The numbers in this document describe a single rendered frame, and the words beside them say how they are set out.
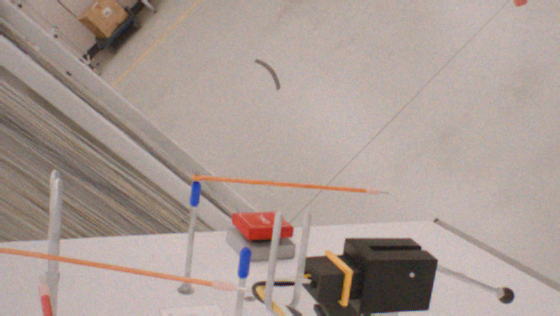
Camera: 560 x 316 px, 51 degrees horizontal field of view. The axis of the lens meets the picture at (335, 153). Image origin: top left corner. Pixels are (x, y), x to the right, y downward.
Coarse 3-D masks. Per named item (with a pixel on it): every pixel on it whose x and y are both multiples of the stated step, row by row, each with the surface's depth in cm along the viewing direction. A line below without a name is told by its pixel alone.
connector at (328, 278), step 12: (312, 264) 40; (324, 264) 40; (348, 264) 40; (312, 276) 39; (324, 276) 38; (336, 276) 39; (360, 276) 40; (312, 288) 39; (324, 288) 38; (336, 288) 39; (324, 300) 39; (336, 300) 39
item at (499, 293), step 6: (438, 264) 44; (438, 270) 44; (444, 270) 44; (450, 270) 44; (456, 276) 44; (462, 276) 45; (468, 282) 45; (474, 282) 45; (480, 282) 46; (480, 288) 46; (486, 288) 46; (492, 288) 46; (498, 288) 46; (498, 294) 46; (504, 294) 46
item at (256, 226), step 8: (232, 216) 61; (240, 216) 60; (248, 216) 61; (256, 216) 61; (264, 216) 61; (272, 216) 62; (240, 224) 59; (248, 224) 58; (256, 224) 59; (264, 224) 59; (272, 224) 59; (288, 224) 60; (248, 232) 57; (256, 232) 58; (264, 232) 58; (272, 232) 58; (280, 232) 59; (288, 232) 59; (256, 240) 59; (264, 240) 59
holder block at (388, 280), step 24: (360, 240) 42; (384, 240) 43; (408, 240) 44; (360, 264) 40; (384, 264) 39; (408, 264) 40; (432, 264) 41; (360, 288) 40; (384, 288) 40; (408, 288) 41; (432, 288) 41; (360, 312) 40; (384, 312) 40
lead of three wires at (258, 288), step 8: (264, 280) 37; (280, 280) 38; (288, 280) 38; (304, 280) 39; (256, 288) 34; (264, 288) 36; (256, 296) 33; (264, 296) 32; (272, 296) 32; (264, 304) 32; (280, 304) 30
